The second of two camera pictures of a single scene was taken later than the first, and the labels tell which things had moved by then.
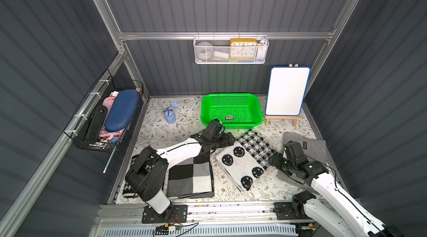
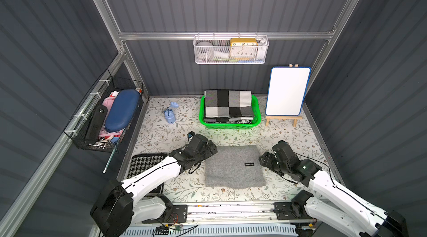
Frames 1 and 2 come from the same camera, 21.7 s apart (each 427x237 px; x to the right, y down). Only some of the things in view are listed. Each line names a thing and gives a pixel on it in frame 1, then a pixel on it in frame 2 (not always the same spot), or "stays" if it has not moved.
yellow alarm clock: [243, 48] stays
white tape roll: [205, 50] stays
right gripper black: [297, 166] stays
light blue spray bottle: [169, 114] stays
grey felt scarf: [315, 149] → [233, 166]
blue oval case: [122, 109] stays
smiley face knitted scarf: [246, 160] → [231, 120]
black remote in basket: [97, 124] stays
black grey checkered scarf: [192, 178] → [228, 107]
